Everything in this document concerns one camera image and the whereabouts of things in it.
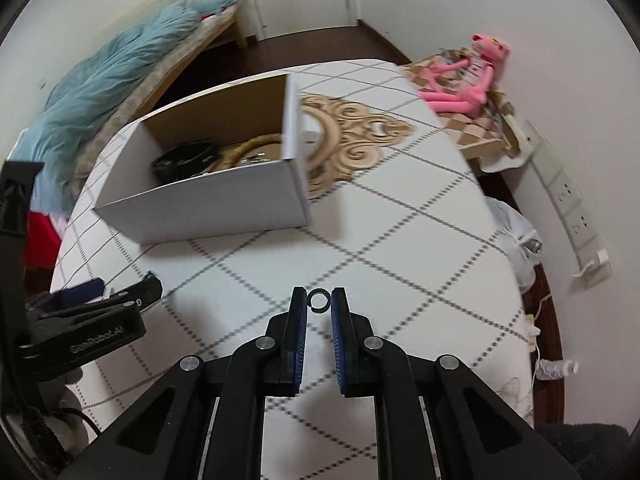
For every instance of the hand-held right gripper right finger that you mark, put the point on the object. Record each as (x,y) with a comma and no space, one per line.
(339,330)

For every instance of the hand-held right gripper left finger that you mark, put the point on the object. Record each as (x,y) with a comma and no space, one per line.
(300,330)

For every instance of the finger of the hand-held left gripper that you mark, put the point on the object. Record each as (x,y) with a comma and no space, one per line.
(82,290)
(142,291)

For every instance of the white cardboard box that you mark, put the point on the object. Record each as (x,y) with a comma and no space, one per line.
(210,205)

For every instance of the black smart band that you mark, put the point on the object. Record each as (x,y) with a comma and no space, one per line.
(185,157)

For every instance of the red cloth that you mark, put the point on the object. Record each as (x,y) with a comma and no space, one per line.
(42,240)

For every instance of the diamond patterned tablecloth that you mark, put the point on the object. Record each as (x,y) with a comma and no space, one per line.
(400,240)

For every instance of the white plastic bag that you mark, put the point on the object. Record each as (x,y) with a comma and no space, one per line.
(515,240)

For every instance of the small white bottle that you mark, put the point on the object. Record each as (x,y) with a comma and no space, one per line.
(555,369)

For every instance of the light blue duvet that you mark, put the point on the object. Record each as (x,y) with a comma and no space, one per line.
(115,70)

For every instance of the white power strip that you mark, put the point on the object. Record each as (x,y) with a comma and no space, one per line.
(570,200)

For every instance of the white charger plug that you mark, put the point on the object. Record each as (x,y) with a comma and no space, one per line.
(597,260)

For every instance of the pink plush toy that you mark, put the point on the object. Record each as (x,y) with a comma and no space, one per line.
(465,85)

